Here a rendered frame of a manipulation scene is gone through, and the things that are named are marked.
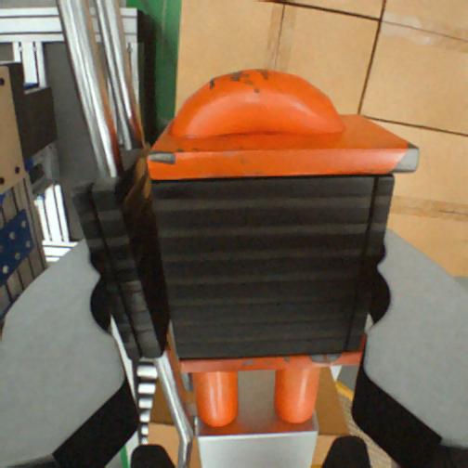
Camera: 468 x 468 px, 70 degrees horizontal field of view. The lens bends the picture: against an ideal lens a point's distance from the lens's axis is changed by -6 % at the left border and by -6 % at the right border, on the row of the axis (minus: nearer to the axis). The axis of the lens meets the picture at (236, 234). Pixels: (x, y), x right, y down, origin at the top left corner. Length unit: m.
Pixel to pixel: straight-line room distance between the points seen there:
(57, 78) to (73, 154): 0.24
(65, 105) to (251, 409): 1.12
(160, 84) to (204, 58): 0.58
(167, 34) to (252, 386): 1.23
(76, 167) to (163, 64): 0.46
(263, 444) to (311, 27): 0.73
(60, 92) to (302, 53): 0.75
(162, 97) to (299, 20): 0.69
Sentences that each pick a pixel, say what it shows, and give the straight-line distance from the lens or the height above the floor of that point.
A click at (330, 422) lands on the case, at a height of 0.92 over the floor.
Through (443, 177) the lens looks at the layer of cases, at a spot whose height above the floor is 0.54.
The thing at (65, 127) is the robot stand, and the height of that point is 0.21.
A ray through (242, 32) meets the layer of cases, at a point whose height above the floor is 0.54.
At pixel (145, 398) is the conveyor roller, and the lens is 1.40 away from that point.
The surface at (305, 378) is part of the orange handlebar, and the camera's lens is 0.17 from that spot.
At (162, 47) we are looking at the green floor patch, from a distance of 1.34.
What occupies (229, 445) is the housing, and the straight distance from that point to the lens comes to 0.20.
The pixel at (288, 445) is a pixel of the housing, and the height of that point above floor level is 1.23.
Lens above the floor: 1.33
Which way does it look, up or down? 61 degrees down
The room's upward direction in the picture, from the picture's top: 176 degrees clockwise
